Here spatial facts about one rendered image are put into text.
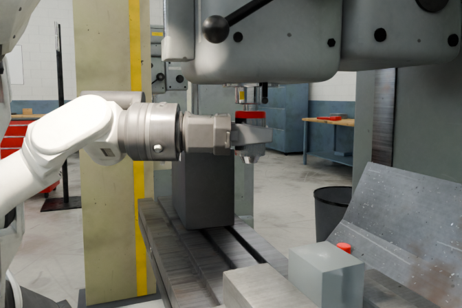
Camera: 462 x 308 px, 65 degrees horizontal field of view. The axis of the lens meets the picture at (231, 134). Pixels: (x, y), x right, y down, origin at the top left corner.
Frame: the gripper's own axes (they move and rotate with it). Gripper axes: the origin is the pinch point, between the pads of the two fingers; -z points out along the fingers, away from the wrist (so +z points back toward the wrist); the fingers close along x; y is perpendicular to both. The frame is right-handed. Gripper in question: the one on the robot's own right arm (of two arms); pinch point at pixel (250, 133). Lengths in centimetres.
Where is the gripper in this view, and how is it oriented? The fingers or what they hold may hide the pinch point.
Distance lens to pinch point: 55.2
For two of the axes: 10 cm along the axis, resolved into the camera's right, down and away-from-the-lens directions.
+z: -10.0, -0.1, -0.3
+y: -0.1, 9.9, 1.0
